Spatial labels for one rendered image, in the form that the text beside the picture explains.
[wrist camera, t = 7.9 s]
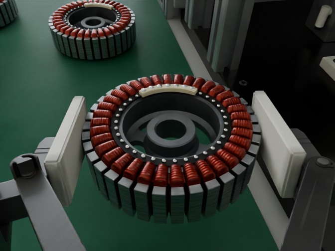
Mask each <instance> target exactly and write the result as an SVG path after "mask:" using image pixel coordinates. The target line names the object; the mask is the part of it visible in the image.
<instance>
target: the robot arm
mask: <svg viewBox="0 0 335 251"><path fill-rule="evenodd" d="M251 108H252V109H253V111H254V115H256V116H257V119H258V125H260V128H261V134H260V135H261V142H260V147H259V152H260V154H261V156H262V158H263V160H264V162H265V164H266V167H267V169H268V171H269V173H270V175H271V177H272V179H273V182H274V184H275V186H276V188H277V190H278V192H279V194H280V197H282V198H293V197H294V196H295V193H296V190H297V188H298V190H299V191H298V194H297V197H296V200H295V204H294V207H293V210H292V213H291V216H290V219H289V222H288V225H287V228H286V231H285V234H284V238H283V241H282V244H281V247H280V250H279V251H321V249H322V243H323V238H324V233H325V228H326V223H327V217H328V212H329V207H330V205H331V206H335V163H334V162H333V161H332V160H330V159H329V158H326V157H323V156H321V155H320V154H319V152H318V151H317V150H316V148H315V147H314V146H313V144H311V142H310V140H309V139H308V138H307V136H306V135H305V133H303V132H302V131H300V130H299V129H297V128H289V127H288V126H287V124H286V123H285V121H284V120H283V118H282V117H281V115H280V114H279V112H278V111H277V109H276V108H275V107H274V105H273V104H272V102H271V101H270V99H269V98H268V96H267V95H266V93H265V92H264V91H255V92H254V93H253V99H252V106H251ZM87 114H88V112H87V106H86V100H85V98H84V97H83V96H75V97H74V98H73V100H72V102H71V104H70V107H69V109H68V111H67V113H66V115H65V117H64V120H63V122H62V124H61V126H60V128H59V131H58V133H57V135H56V137H46V138H45V139H44V140H42V141H41V142H40V143H39V145H38V147H37V149H36V151H35V153H34V154H32V153H26V154H22V155H20V156H17V157H16V158H14V159H13V160H12V161H11V162H10V164H9V167H10V169H11V172H12V175H13V177H14V179H13V180H10V181H6V182H2V183H0V251H11V234H12V222H13V221H16V220H19V219H22V218H26V217H29V220H30V222H31V225H32V227H33V230H34V232H35V235H36V237H37V240H38V242H39V245H40V247H41V250H42V251H86V249H85V247H84V245H83V243H82V242H81V240H80V238H79V236H78V234H77V232H76V231H75V229H74V227H73V225H72V223H71V221H70V220H69V218H68V216H67V214H66V212H65V211H64V209H63V207H67V206H69V205H71V202H72V198H73V195H74V191H75V188H76V184H77V181H78V177H79V174H80V170H81V167H82V163H83V160H84V156H85V151H84V147H83V142H82V132H83V125H84V122H86V121H85V118H86V115H87Z"/></svg>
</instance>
